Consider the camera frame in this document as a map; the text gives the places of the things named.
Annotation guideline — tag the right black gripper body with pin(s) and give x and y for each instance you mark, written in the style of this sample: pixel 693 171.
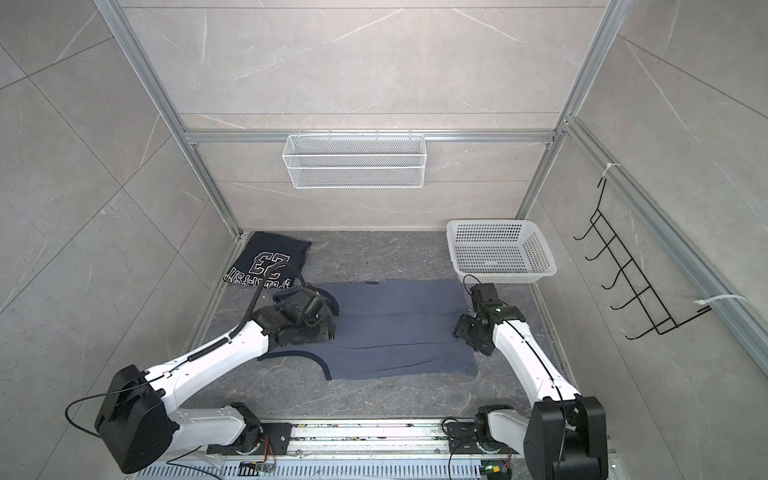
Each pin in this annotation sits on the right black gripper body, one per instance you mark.
pixel 467 326

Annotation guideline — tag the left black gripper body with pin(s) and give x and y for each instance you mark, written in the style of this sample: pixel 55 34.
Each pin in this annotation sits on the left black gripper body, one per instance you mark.
pixel 322 326

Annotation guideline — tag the grey-blue printed tank top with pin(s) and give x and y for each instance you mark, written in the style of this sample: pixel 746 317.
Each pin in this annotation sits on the grey-blue printed tank top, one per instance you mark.
pixel 391 328

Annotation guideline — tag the navy tank top red trim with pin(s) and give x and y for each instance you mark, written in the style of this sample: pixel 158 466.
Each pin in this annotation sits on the navy tank top red trim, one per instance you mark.
pixel 269 259

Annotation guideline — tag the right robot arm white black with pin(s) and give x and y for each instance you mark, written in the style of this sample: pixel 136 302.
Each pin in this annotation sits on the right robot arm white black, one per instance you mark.
pixel 565 436

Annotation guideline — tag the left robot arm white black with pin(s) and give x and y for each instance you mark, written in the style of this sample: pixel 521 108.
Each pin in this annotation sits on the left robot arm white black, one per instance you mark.
pixel 142 417

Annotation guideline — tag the white plastic laundry basket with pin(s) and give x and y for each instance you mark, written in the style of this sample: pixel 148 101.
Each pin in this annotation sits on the white plastic laundry basket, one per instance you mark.
pixel 499 251

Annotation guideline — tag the white zip tie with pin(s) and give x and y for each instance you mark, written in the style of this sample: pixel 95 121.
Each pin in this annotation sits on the white zip tie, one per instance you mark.
pixel 720 297

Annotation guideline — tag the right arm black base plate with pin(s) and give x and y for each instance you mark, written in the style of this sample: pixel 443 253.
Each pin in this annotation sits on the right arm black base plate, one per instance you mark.
pixel 461 436

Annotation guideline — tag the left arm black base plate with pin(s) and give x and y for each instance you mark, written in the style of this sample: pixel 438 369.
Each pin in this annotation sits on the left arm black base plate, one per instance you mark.
pixel 267 439

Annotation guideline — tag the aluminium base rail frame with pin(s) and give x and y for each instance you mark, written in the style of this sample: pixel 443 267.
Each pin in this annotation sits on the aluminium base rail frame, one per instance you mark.
pixel 349 449

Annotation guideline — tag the black wire hook rack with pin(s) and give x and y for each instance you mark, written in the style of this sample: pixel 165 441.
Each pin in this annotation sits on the black wire hook rack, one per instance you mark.
pixel 630 273

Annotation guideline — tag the white wire mesh wall basket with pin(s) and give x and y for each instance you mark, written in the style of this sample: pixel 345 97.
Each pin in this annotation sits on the white wire mesh wall basket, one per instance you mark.
pixel 348 161

